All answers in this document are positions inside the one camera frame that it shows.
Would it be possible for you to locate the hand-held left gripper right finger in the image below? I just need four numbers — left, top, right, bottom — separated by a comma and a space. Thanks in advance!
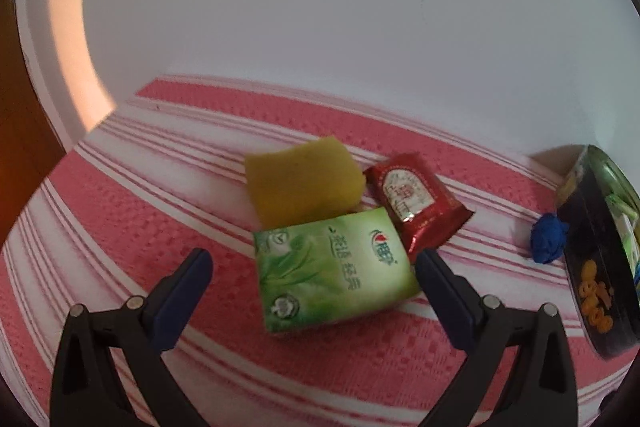
415, 248, 581, 427

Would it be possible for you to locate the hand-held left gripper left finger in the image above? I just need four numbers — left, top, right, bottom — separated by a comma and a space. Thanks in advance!
50, 248, 213, 427

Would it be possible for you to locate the round metal tin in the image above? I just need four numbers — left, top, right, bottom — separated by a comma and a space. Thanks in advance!
555, 145, 640, 361

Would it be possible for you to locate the red striped cloth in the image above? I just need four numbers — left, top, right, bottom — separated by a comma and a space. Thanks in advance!
0, 76, 640, 427

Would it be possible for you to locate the red snack packet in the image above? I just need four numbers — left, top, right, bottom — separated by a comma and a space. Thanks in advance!
364, 152, 473, 264

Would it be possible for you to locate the blue crumpled cloth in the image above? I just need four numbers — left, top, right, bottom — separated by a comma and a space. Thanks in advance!
530, 213, 571, 264

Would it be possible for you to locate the yellow sponge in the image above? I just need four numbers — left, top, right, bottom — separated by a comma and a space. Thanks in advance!
244, 136, 367, 228

